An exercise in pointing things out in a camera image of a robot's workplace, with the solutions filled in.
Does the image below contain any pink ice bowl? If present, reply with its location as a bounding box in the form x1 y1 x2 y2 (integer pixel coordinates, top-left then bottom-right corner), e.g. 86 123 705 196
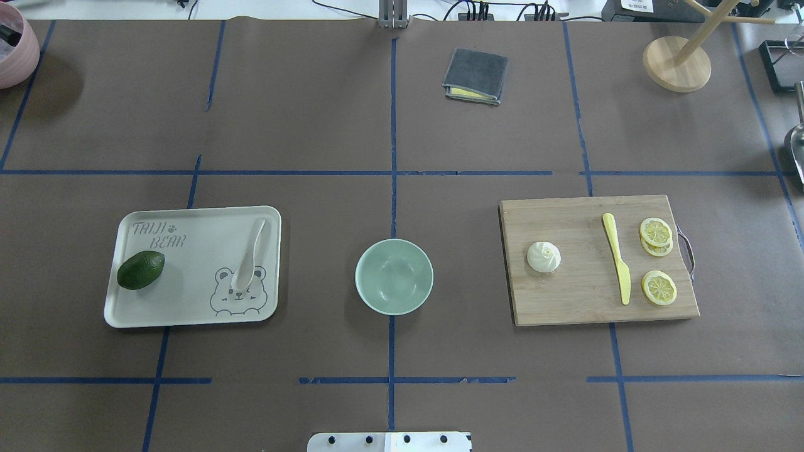
1 2 40 89

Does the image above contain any lower lemon slice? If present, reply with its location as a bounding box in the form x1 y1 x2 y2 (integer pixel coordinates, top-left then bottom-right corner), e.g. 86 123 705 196
641 270 677 306

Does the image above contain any wooden mug tree stand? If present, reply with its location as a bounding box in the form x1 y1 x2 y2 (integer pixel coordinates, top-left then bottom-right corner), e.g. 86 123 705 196
641 1 775 94

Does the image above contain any aluminium frame post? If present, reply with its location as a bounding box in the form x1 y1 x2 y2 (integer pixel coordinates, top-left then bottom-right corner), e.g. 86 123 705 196
378 0 410 29

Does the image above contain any black tray frame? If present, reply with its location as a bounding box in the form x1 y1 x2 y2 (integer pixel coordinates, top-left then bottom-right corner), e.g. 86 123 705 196
758 40 803 94

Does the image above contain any wooden cutting board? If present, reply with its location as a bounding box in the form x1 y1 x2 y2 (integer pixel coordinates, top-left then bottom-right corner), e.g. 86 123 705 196
499 195 700 326

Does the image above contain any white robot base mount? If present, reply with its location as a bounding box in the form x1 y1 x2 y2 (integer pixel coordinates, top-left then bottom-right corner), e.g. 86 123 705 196
307 431 473 451

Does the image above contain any hidden lemon slice underneath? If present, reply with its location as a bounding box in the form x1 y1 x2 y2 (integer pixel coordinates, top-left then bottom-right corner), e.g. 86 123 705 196
641 239 674 257

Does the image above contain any yellow plastic knife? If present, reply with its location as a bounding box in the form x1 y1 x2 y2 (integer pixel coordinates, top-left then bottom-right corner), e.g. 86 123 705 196
601 212 631 306

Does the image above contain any mint green bowl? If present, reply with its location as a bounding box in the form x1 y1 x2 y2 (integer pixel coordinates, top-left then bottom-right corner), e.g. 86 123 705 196
354 239 434 316

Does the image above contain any lemon slice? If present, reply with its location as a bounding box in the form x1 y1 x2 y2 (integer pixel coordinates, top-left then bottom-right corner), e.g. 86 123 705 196
641 270 677 306
639 217 673 248

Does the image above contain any upper lemon slice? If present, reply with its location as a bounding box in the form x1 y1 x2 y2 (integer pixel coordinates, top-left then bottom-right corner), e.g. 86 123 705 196
639 217 673 248

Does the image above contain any white plastic spoon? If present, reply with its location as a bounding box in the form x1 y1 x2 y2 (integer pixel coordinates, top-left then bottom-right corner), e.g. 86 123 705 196
231 218 266 292

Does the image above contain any white bear print tray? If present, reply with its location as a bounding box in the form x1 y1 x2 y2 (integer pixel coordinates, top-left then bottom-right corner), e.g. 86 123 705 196
104 205 282 327

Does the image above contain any yellow sponge under cloth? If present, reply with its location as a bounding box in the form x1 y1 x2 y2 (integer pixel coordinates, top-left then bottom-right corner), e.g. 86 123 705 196
445 87 499 105

